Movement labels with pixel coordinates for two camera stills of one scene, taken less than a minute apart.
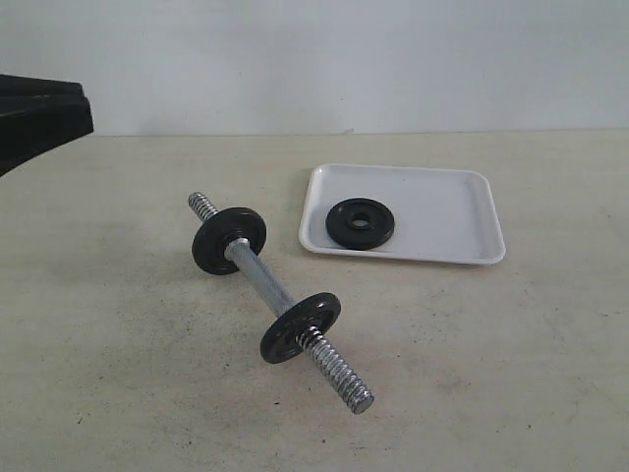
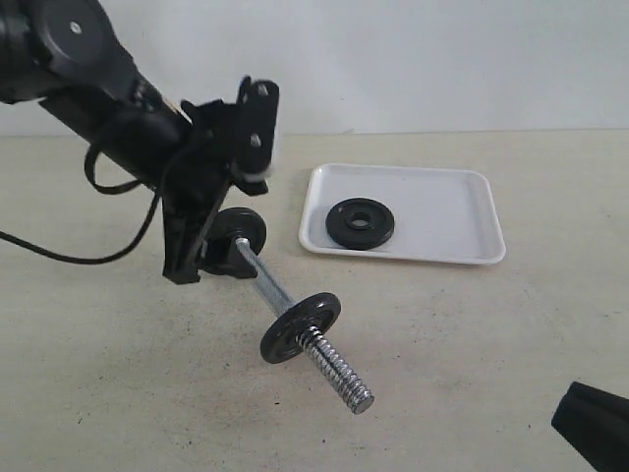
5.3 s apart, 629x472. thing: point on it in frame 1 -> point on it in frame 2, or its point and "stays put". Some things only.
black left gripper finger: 16,89 -> 224,258
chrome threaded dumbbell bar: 310,339 stays put
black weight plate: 360,223 stays put
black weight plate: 319,311 stays put
